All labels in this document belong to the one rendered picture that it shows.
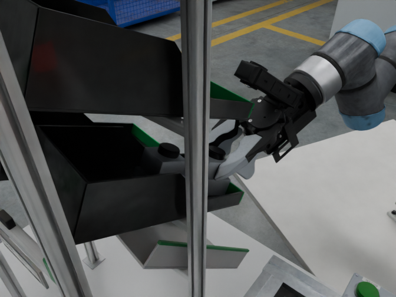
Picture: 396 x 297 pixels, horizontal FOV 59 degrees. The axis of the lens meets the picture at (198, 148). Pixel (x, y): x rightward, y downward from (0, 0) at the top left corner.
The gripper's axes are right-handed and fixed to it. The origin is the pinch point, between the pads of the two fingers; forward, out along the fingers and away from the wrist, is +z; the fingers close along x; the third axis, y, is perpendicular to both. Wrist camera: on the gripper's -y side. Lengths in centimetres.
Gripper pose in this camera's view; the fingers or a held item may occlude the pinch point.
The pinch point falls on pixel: (208, 161)
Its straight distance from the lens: 53.8
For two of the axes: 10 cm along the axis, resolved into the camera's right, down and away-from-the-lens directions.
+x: -5.2, -4.7, 7.2
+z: -7.5, 6.4, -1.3
